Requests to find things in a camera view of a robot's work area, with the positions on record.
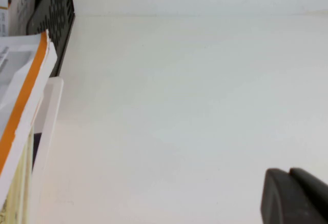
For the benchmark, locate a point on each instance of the white orange-bordered ROS2 book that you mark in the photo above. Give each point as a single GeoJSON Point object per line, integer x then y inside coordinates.
{"type": "Point", "coordinates": [25, 93]}

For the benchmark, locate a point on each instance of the yellow and blue book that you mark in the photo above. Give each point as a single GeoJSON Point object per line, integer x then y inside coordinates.
{"type": "Point", "coordinates": [15, 195]}

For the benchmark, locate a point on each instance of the white car suspension book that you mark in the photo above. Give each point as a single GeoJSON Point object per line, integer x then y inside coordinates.
{"type": "Point", "coordinates": [51, 106]}

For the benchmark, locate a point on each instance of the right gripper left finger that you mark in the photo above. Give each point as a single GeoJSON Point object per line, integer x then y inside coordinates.
{"type": "Point", "coordinates": [282, 203]}

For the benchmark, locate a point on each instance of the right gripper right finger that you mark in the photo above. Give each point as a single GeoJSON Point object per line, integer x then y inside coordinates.
{"type": "Point", "coordinates": [312, 185]}

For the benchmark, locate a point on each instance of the black mesh book stand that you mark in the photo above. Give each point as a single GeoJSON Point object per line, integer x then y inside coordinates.
{"type": "Point", "coordinates": [61, 16]}

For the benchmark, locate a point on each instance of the grey cover white book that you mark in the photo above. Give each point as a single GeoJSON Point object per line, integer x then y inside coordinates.
{"type": "Point", "coordinates": [23, 8]}

